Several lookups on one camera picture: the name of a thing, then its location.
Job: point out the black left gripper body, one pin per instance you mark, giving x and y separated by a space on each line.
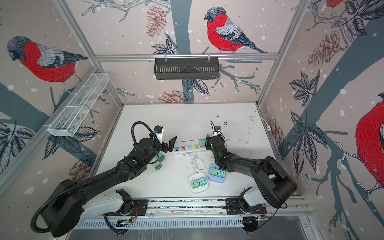
164 147

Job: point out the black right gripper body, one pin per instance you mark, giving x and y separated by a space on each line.
209 145

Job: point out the white multicolour power strip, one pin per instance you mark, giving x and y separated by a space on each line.
187 147

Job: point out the teal plug adapter cluster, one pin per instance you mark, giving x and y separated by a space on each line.
161 157
203 181

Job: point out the green plug adapter low cluster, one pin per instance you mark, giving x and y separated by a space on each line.
157 166

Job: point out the blue square socket cube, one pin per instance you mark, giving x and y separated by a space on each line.
215 179

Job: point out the white square socket cube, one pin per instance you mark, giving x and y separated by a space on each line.
197 176

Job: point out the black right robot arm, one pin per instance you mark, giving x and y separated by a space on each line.
274 185

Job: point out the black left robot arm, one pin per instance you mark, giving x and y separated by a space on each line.
63 210

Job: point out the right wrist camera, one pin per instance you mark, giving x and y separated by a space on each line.
215 129

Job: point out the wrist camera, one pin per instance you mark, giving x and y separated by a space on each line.
215 129
159 130

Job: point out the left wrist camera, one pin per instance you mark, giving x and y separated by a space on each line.
159 130

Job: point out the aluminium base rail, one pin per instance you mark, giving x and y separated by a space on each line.
169 207

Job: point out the black wire basket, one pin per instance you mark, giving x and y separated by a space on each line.
186 68

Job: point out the white mesh wall shelf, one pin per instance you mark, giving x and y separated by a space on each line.
74 113

